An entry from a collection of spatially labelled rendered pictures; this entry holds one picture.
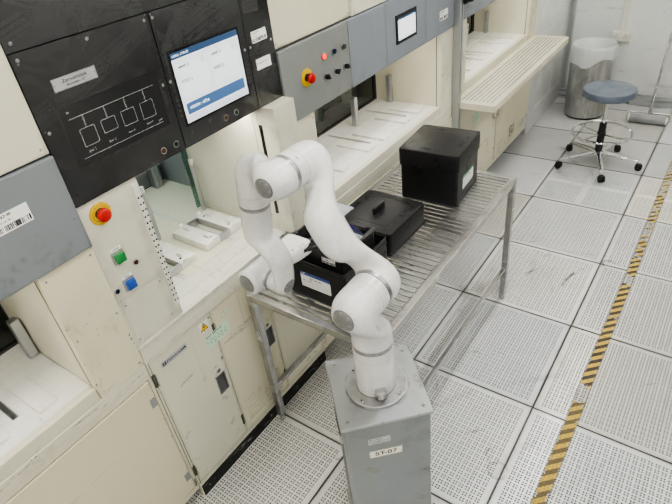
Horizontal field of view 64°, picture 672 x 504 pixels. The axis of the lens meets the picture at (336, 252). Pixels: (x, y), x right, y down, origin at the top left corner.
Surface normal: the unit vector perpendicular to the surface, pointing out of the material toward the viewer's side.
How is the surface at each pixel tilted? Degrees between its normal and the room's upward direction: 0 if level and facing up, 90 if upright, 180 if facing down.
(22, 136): 90
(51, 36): 90
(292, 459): 0
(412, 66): 90
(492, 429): 0
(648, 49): 90
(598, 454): 0
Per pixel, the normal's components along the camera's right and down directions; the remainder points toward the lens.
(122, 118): 0.82, 0.26
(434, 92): -0.57, 0.53
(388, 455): 0.18, 0.55
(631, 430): -0.11, -0.81
